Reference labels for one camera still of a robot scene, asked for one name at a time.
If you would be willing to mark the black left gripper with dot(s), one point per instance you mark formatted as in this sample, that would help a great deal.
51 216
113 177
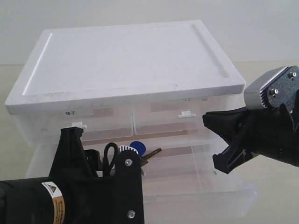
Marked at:
80 182

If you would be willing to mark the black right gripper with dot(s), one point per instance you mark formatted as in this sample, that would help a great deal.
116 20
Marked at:
273 133

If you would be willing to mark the key bunch with blue tag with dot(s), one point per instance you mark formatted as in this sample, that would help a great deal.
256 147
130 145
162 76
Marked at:
141 149

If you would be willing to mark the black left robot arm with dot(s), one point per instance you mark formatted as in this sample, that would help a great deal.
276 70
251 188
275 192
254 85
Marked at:
25 201

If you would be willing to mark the top left small drawer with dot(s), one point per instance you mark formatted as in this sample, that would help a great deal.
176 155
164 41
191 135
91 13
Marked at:
98 124

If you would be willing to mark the small drawer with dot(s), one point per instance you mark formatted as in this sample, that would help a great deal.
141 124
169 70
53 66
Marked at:
167 116
98 124

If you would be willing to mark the top right small drawer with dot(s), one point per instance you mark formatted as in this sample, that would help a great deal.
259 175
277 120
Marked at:
167 116

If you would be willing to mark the white translucent drawer cabinet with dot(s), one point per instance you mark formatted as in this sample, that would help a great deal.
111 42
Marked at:
123 65

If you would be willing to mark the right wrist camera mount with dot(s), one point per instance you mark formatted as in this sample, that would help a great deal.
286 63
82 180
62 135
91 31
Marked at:
273 88

